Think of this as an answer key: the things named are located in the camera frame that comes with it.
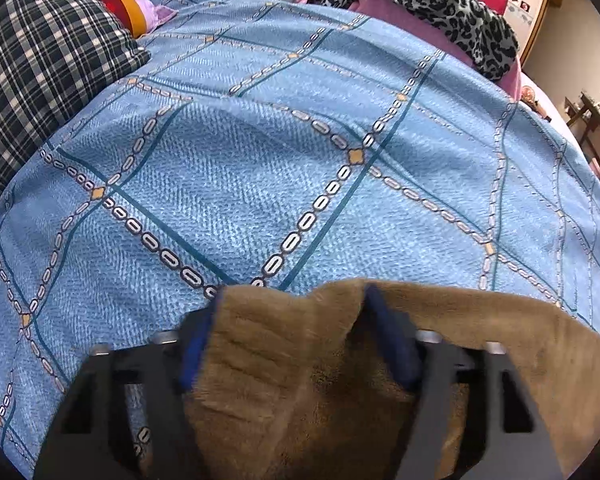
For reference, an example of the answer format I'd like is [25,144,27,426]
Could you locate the brown fleece pants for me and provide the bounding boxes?
[185,280,600,479]

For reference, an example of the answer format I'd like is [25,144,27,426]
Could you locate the blue patterned bed quilt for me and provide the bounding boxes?
[0,0,600,476]

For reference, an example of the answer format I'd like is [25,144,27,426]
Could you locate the white bed sheet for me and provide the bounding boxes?
[520,74,580,148]

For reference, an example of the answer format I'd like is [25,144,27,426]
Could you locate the small toy on bed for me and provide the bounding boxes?
[520,86,552,122]

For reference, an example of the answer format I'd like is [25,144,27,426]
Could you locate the dark plaid pillow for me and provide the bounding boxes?
[0,0,150,196]

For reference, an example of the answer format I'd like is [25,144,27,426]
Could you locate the pink blanket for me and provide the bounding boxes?
[294,0,524,102]

